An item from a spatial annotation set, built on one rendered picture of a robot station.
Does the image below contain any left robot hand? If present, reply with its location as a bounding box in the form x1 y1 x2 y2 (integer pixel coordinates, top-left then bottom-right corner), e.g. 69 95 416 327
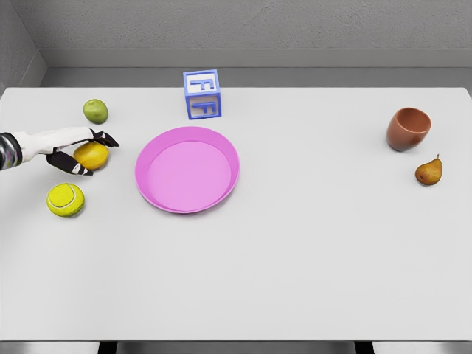
32 126 120 177

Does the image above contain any yellow lemon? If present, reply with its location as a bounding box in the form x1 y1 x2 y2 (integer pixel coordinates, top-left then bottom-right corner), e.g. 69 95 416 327
72 142 110 171

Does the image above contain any pink plate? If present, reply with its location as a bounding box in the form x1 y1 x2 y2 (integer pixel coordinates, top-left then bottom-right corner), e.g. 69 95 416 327
134 125 241 215

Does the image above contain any green apple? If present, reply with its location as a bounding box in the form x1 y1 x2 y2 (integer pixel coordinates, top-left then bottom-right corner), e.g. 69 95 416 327
82 98 109 125

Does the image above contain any yellow tennis ball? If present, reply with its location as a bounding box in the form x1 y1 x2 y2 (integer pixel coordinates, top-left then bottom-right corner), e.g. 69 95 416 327
46 182 86 218

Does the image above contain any blue letter block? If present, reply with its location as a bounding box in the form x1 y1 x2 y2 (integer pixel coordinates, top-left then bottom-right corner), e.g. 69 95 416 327
182 69 223 121

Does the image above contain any brown cup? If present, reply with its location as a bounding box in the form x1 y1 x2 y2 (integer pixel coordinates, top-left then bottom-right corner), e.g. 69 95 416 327
386 107 432 153

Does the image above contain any brown pear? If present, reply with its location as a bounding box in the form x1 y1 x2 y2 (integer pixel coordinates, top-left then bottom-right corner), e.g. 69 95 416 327
414 153 443 187

